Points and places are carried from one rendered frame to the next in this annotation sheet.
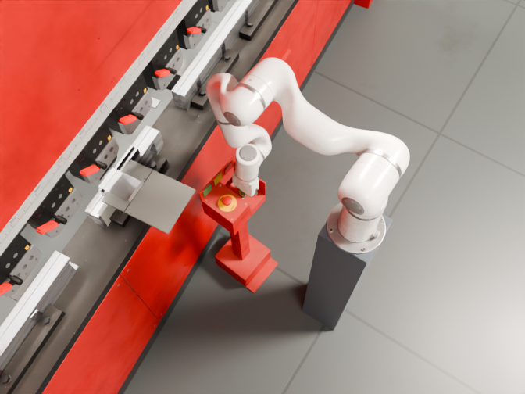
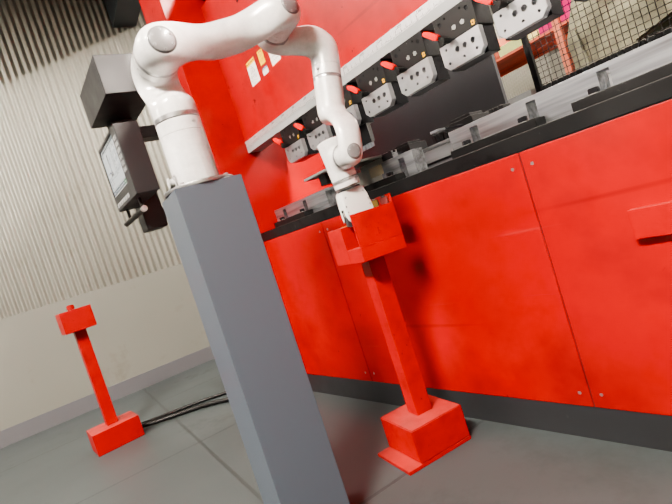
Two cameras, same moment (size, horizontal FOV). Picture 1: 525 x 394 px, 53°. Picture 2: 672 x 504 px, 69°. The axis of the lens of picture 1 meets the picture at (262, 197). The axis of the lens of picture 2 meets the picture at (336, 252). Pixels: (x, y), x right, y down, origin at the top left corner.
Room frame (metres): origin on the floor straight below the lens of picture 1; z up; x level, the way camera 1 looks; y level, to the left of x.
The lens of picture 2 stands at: (1.50, -1.38, 0.79)
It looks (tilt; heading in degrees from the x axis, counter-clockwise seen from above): 3 degrees down; 115
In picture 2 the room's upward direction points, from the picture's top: 18 degrees counter-clockwise
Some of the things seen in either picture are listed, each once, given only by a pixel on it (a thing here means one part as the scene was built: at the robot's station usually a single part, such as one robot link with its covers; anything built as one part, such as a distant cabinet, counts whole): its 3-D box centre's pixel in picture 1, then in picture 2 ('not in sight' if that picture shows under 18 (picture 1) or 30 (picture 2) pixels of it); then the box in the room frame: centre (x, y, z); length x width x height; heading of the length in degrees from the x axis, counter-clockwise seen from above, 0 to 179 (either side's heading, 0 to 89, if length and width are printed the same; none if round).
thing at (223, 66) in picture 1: (216, 78); (495, 139); (1.38, 0.17, 0.89); 0.30 x 0.05 x 0.03; 151
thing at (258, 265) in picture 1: (247, 259); (418, 431); (0.89, 0.09, 0.06); 0.25 x 0.20 x 0.12; 50
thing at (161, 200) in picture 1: (148, 195); (343, 168); (0.80, 0.39, 1.00); 0.26 x 0.18 x 0.01; 61
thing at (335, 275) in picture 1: (338, 274); (258, 362); (0.66, -0.30, 0.50); 0.18 x 0.18 x 1.00; 55
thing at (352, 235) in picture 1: (360, 215); (189, 156); (0.66, -0.30, 1.09); 0.19 x 0.19 x 0.18
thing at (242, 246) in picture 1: (238, 231); (395, 334); (0.91, 0.11, 0.39); 0.06 x 0.06 x 0.54; 50
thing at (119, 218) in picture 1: (139, 189); (374, 187); (0.88, 0.45, 0.89); 0.30 x 0.05 x 0.03; 151
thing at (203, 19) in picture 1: (188, 17); (465, 35); (1.38, 0.24, 1.22); 0.15 x 0.09 x 0.17; 151
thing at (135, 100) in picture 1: (124, 101); (381, 89); (1.03, 0.43, 1.22); 0.15 x 0.09 x 0.17; 151
